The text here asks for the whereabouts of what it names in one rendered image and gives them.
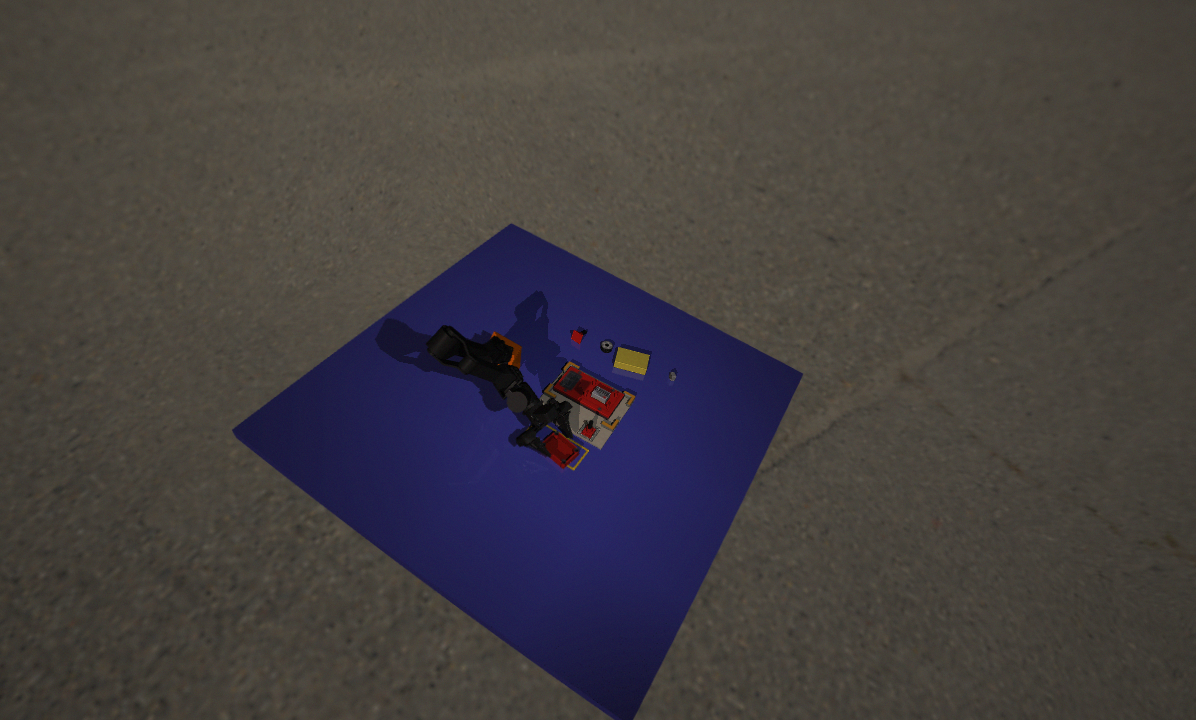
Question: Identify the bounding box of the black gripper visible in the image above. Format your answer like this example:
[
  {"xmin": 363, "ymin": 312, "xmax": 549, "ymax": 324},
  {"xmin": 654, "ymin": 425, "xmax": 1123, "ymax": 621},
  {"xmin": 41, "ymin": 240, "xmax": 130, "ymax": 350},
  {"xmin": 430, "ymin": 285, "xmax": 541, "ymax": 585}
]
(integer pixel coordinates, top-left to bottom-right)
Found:
[{"xmin": 515, "ymin": 398, "xmax": 573, "ymax": 458}]

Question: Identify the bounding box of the red car hood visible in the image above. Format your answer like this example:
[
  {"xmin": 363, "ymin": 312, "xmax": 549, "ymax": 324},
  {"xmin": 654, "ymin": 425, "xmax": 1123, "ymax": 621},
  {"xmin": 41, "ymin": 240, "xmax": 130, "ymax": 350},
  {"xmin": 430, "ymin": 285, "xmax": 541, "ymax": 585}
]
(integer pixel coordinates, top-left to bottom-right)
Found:
[{"xmin": 542, "ymin": 431, "xmax": 579, "ymax": 469}]

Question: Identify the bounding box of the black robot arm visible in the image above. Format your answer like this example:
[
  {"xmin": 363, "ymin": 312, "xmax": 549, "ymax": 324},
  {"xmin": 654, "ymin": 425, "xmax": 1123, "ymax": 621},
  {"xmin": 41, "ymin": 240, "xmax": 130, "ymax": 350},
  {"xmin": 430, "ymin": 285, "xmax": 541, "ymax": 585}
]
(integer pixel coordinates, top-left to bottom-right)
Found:
[{"xmin": 426, "ymin": 325, "xmax": 559, "ymax": 427}]

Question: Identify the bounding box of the olive yellow rectangular block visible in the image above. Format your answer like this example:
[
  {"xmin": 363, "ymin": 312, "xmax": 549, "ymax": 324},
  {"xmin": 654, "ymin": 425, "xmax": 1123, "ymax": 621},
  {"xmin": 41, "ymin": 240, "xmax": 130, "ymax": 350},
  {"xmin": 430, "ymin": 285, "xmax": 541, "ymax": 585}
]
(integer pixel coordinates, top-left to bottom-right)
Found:
[{"xmin": 614, "ymin": 347, "xmax": 649, "ymax": 376}]

